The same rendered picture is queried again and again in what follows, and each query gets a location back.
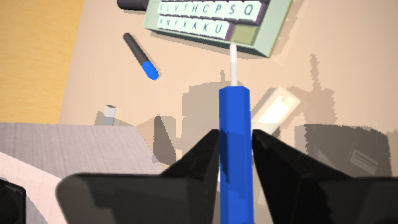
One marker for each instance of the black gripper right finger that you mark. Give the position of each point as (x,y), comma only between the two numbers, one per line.
(301,190)

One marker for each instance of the blue stylus with white tip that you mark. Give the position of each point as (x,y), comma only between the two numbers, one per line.
(235,140)

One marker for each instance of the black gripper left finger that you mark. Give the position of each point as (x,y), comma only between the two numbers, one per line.
(184,193)

